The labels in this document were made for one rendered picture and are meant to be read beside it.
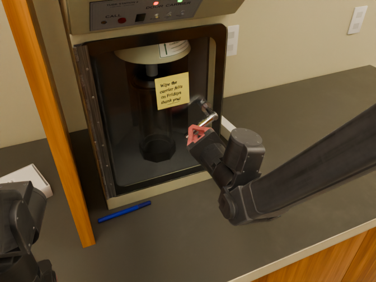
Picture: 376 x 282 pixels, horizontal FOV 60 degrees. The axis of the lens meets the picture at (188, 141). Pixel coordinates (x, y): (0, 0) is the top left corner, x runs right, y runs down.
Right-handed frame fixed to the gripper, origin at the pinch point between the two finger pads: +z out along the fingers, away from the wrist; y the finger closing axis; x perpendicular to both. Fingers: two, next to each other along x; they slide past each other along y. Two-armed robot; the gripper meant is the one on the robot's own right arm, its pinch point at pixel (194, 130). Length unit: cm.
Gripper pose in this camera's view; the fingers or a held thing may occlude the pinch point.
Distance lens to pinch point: 74.5
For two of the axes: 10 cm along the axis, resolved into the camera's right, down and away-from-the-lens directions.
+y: -4.8, -5.4, -6.8
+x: -7.8, 6.2, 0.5
